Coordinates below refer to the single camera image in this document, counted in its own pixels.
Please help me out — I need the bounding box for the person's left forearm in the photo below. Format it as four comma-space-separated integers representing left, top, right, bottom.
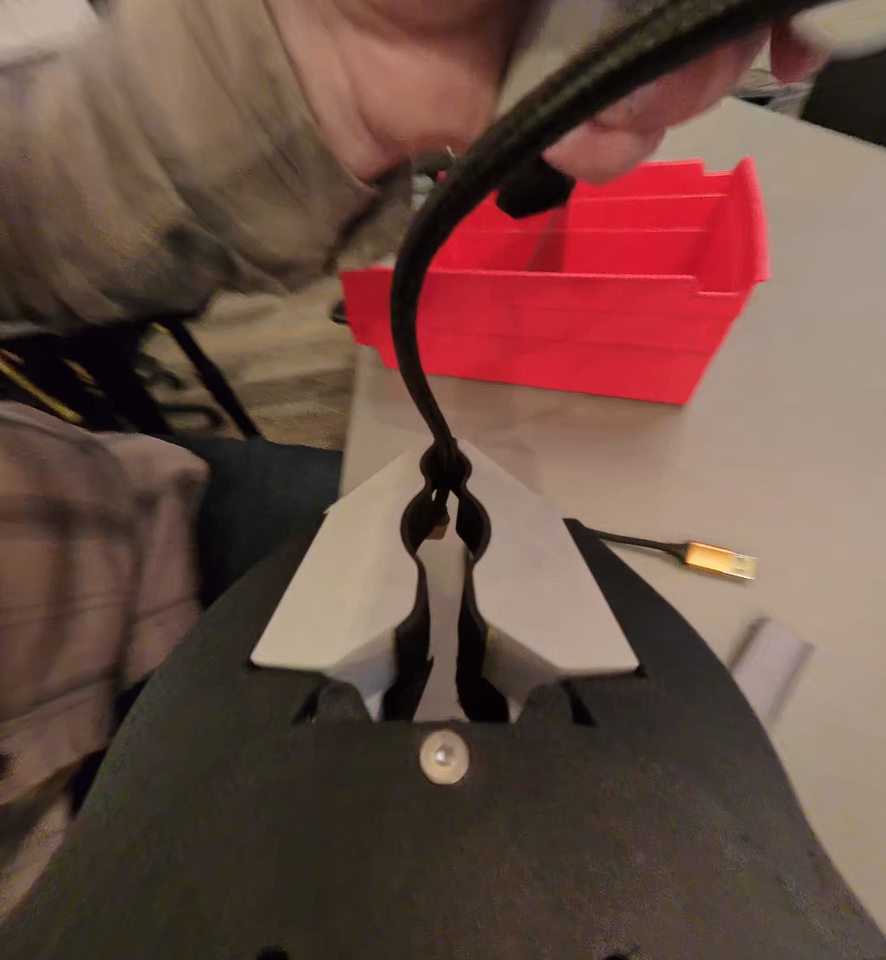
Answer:
0, 0, 414, 324

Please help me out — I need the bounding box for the braided cable copper plug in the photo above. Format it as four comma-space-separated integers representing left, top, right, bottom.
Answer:
390, 0, 826, 582

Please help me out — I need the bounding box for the black chair frame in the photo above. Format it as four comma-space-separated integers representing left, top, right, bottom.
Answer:
0, 315, 264, 440

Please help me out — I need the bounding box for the grey slim usb hub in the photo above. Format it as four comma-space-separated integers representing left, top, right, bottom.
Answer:
728, 618, 815, 721

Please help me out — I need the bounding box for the red plastic bin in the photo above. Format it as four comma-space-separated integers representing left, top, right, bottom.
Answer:
340, 157, 772, 406

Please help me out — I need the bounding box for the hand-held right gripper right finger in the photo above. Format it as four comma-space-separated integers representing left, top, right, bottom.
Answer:
450, 442, 642, 721

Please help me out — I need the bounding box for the black mesh office chair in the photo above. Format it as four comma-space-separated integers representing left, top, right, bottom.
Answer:
801, 52, 886, 151

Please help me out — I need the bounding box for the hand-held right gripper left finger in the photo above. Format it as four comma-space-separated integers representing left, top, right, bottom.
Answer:
249, 448, 440, 721

